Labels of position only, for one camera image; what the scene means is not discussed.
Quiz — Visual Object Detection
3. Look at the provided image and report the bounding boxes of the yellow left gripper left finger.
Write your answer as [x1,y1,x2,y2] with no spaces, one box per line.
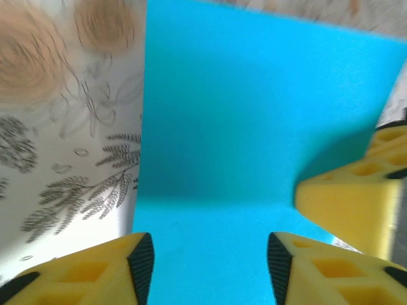
[0,231,156,305]

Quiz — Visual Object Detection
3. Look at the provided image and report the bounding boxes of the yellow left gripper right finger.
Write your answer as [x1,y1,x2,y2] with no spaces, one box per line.
[266,231,407,305]

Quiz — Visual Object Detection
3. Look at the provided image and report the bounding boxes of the teal cloth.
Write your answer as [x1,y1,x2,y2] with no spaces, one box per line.
[130,0,407,305]

